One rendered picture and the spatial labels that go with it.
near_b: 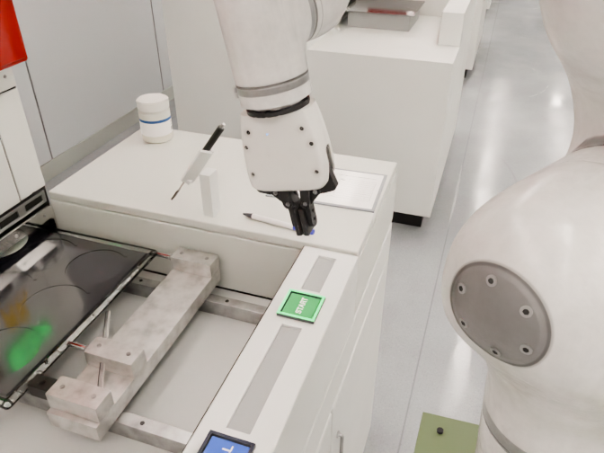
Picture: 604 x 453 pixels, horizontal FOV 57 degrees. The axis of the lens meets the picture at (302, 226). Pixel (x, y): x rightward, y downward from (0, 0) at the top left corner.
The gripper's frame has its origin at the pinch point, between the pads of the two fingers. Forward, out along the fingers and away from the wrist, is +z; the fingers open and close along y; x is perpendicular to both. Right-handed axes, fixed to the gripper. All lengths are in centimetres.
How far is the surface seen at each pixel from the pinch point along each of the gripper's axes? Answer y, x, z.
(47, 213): -59, 13, 6
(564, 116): 50, 353, 124
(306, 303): -2.9, 0.7, 14.8
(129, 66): -217, 250, 29
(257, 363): -5.4, -11.9, 14.8
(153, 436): -20.5, -18.9, 23.3
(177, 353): -26.8, -2.4, 24.5
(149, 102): -50, 42, -5
